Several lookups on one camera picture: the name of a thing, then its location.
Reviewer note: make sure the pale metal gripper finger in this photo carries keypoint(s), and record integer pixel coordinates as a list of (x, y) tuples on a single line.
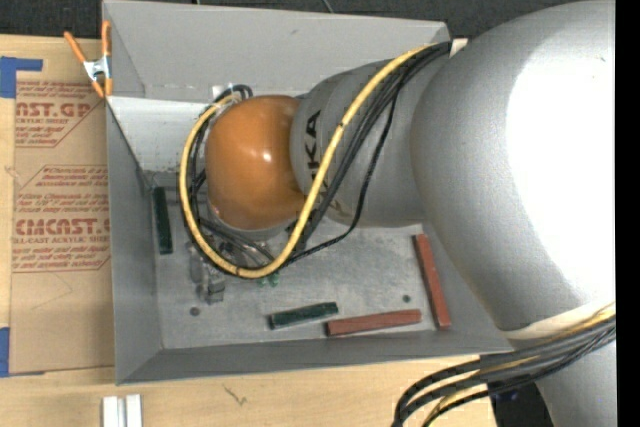
[(196, 265), (215, 291)]

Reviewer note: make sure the dark green flat block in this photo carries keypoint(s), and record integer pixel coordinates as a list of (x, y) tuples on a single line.
[(302, 314), (163, 222)]

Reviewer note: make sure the grey metal bin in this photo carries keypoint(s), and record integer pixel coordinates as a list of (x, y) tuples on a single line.
[(350, 285)]

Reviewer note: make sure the brown cardboard board red print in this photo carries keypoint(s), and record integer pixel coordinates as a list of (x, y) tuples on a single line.
[(60, 215)]

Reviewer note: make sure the red-brown flat block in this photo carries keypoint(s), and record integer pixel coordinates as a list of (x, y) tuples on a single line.
[(374, 322), (432, 282)]

